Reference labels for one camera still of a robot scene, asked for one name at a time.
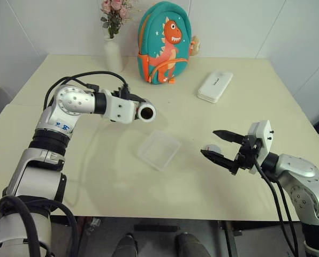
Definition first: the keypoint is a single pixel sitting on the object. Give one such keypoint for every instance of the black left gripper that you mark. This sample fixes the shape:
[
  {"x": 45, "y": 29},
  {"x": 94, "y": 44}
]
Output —
[{"x": 126, "y": 96}]

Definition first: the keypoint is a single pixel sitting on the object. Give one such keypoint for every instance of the tan plush charm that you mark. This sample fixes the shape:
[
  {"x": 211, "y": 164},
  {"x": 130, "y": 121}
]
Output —
[{"x": 195, "y": 44}]

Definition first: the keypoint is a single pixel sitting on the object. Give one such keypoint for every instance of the white vase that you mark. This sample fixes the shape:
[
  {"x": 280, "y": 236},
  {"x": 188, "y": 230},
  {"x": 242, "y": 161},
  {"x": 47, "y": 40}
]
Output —
[{"x": 112, "y": 56}]

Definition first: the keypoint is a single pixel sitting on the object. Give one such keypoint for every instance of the dark rounded shape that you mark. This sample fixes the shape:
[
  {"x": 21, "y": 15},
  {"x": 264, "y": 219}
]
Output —
[
  {"x": 190, "y": 245},
  {"x": 127, "y": 245}
]

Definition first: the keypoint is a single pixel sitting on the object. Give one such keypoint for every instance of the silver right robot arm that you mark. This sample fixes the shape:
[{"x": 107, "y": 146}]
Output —
[{"x": 304, "y": 171}]

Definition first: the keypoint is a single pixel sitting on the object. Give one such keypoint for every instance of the grey ribbed jar lid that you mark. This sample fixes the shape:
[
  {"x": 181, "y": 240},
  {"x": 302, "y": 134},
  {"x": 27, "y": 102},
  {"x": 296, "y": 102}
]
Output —
[{"x": 212, "y": 148}]

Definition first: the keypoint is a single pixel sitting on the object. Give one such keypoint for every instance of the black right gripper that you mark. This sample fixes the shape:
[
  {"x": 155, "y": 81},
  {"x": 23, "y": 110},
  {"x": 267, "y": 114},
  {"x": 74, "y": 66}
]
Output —
[{"x": 249, "y": 152}]

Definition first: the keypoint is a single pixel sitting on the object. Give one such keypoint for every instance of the clear plastic box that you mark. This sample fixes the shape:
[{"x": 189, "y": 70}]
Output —
[{"x": 159, "y": 150}]

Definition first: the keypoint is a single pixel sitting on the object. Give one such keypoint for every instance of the white rectangular case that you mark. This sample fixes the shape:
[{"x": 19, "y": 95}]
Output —
[{"x": 215, "y": 85}]

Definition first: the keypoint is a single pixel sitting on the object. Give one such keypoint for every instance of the pink flowers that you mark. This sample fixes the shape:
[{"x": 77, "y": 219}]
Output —
[{"x": 114, "y": 13}]

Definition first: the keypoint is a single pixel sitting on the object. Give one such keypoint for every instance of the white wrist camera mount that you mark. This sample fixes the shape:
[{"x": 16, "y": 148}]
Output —
[
  {"x": 264, "y": 139},
  {"x": 119, "y": 111}
]

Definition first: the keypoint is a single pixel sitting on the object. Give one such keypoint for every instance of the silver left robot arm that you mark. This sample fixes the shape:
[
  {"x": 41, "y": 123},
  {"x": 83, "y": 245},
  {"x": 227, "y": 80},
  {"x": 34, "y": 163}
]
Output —
[{"x": 68, "y": 103}]

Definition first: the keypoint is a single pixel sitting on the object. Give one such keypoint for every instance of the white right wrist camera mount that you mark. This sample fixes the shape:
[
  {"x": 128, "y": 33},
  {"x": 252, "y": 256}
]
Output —
[{"x": 264, "y": 139}]

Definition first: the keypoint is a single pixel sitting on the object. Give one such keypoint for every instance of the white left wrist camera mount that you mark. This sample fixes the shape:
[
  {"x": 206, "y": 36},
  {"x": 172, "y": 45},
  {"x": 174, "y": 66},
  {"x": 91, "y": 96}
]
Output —
[{"x": 119, "y": 111}]

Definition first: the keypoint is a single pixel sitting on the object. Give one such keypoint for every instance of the teal dinosaur backpack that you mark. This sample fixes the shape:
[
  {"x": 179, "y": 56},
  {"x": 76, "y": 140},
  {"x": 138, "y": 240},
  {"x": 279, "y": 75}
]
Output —
[{"x": 162, "y": 42}]

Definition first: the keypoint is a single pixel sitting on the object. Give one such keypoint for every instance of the black table frame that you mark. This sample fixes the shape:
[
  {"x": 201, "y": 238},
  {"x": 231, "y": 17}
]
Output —
[{"x": 229, "y": 241}]

